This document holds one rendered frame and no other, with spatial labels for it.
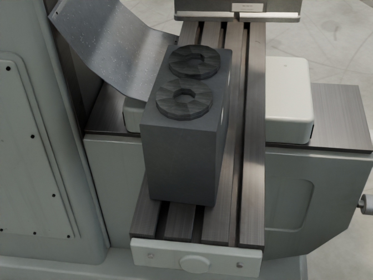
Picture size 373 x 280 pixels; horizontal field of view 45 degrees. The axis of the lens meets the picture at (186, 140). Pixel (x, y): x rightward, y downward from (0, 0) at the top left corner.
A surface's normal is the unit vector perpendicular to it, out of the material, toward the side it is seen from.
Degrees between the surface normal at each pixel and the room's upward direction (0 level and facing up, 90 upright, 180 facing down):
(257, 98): 0
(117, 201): 90
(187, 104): 0
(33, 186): 89
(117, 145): 90
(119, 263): 0
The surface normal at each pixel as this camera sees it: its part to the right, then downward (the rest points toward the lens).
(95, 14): 0.87, -0.26
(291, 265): -0.03, -0.71
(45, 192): -0.13, 0.69
